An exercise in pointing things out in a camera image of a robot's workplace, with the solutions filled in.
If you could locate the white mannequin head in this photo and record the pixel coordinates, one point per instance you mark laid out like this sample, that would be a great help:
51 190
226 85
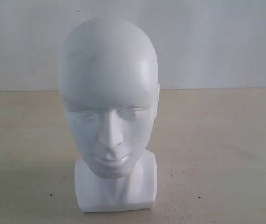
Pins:
108 81

